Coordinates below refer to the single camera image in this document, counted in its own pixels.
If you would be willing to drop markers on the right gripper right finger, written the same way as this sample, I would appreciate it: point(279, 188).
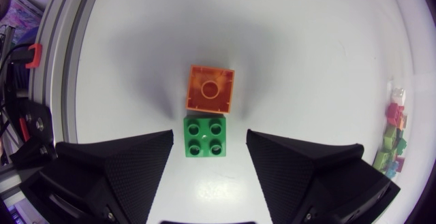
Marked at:
point(286, 173)

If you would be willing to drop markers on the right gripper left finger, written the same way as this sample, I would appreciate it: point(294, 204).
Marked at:
point(136, 169)

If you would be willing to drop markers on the pile of toy bricks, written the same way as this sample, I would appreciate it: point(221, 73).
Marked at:
point(391, 139)

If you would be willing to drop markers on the green toy brick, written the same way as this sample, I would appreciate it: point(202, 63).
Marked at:
point(204, 149)

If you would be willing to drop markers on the orange toy brick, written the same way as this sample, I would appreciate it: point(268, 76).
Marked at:
point(195, 96)

